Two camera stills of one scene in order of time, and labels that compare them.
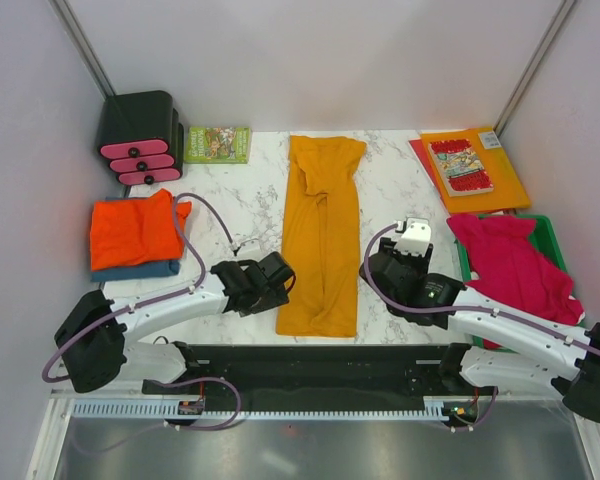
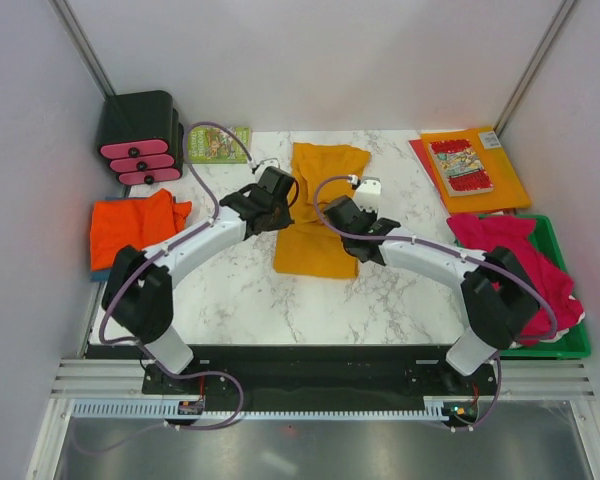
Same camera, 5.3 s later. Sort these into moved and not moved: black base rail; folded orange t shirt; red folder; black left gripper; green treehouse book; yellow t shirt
Moved: yellow t shirt; black left gripper
Not moved: red folder; folded orange t shirt; black base rail; green treehouse book
